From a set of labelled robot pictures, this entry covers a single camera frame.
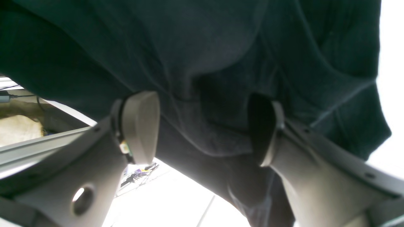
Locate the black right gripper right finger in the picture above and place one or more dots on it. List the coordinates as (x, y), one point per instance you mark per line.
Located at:
(326, 186)

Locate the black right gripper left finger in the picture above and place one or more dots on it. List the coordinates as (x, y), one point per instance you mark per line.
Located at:
(75, 186)

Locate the black printed T-shirt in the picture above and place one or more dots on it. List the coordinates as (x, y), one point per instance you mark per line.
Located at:
(318, 58)

